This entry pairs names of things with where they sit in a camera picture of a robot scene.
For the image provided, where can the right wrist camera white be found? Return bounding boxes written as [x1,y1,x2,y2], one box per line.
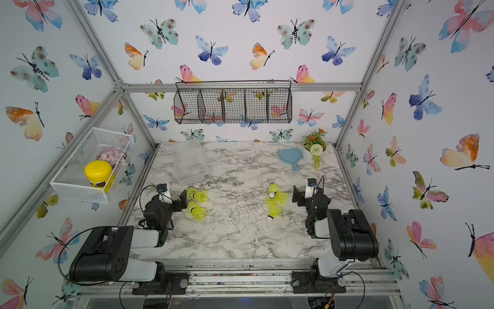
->
[305,178,317,199]

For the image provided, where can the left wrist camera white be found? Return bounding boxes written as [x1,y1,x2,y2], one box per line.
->
[156,184,172,201]

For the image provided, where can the white potted artificial plant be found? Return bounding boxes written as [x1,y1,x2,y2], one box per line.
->
[302,129,327,170]

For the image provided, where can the light blue dustpan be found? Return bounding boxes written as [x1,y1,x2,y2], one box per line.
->
[278,148,303,171]

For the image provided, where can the yellow shuttlecock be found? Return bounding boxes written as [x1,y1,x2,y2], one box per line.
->
[187,200,207,221]
[187,186,208,203]
[267,203,283,219]
[265,183,289,206]

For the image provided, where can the pink flower ball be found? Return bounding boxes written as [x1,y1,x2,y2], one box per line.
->
[96,147,127,168]

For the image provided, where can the white mesh wall basket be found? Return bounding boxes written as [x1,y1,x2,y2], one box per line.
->
[50,127,135,203]

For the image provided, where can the translucent plastic storage box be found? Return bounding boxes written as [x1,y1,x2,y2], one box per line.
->
[168,139,211,186]

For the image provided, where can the black wire wall basket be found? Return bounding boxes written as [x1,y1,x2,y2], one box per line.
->
[172,80,293,126]

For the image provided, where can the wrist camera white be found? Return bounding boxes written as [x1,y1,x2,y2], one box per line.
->
[305,178,317,199]
[156,184,172,201]

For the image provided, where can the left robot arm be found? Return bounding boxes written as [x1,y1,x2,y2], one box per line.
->
[68,191,187,285]

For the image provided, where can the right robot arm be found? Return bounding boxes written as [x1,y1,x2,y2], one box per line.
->
[291,186,379,294]

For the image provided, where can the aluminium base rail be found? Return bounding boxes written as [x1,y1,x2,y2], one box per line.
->
[81,261,401,299]

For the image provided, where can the yellow lidded jar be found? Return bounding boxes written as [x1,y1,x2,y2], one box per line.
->
[84,160,114,194]

